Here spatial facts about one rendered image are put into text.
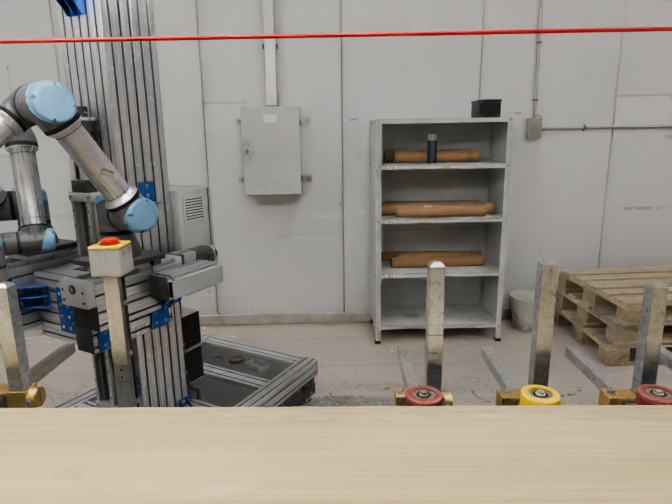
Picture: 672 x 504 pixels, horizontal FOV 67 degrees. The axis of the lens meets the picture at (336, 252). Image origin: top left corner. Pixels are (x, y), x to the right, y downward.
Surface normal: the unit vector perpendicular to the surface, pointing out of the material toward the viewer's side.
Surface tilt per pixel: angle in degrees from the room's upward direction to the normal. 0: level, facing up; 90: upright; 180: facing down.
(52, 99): 84
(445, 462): 0
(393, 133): 90
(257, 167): 90
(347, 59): 90
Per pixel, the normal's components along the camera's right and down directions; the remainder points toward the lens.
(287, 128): 0.02, 0.22
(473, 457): -0.01, -0.97
